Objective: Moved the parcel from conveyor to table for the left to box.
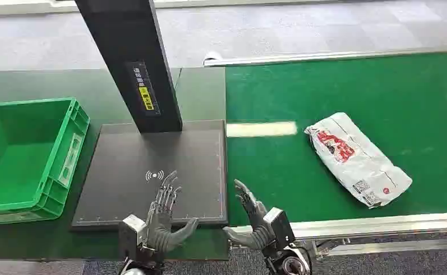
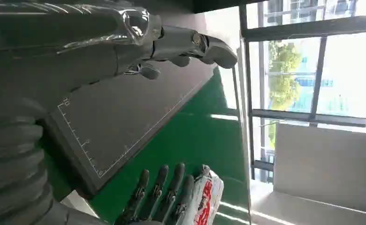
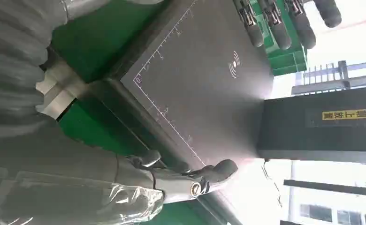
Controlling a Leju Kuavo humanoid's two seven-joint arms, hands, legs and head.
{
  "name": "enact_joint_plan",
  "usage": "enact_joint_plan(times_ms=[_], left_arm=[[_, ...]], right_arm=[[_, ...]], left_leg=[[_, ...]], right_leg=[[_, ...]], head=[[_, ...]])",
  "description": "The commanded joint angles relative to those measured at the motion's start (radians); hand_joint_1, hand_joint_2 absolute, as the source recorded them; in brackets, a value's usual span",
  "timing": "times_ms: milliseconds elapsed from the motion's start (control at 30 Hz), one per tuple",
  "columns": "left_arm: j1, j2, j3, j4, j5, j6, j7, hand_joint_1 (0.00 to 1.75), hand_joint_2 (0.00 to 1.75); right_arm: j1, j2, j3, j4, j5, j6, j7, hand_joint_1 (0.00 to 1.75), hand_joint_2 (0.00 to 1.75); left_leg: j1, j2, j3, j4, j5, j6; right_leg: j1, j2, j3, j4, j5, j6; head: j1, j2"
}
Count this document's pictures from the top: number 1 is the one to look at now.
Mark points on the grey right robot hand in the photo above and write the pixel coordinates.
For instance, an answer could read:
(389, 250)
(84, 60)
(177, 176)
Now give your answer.
(254, 224)

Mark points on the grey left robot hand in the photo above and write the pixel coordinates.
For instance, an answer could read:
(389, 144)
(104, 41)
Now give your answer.
(159, 227)

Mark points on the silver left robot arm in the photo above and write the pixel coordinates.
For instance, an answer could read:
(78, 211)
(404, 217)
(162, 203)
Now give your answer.
(142, 262)

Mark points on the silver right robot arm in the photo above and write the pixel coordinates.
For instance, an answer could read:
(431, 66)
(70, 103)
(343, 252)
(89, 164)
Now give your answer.
(284, 260)

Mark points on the white plastic parcel bag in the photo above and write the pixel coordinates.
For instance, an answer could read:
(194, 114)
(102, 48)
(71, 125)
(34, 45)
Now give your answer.
(356, 159)

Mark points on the green conveyor belt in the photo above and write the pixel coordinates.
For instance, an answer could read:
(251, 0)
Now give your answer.
(341, 125)

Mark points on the green plastic crate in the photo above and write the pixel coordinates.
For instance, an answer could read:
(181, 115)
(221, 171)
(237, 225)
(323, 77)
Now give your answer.
(26, 159)

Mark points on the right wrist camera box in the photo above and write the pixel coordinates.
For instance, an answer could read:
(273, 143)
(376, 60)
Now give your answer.
(280, 226)

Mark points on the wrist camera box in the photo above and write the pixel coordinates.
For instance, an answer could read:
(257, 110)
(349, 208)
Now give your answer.
(130, 237)
(280, 226)

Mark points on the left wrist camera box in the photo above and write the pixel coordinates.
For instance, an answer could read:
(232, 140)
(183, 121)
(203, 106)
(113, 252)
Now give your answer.
(130, 237)

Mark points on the black scanner base plate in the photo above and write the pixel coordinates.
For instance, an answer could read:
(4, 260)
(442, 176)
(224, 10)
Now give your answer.
(151, 178)

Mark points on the aluminium conveyor frame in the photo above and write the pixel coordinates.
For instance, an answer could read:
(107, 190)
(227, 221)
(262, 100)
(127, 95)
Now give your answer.
(360, 227)

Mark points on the black scanner post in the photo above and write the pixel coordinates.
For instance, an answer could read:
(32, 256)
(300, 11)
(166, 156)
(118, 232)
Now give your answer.
(132, 60)

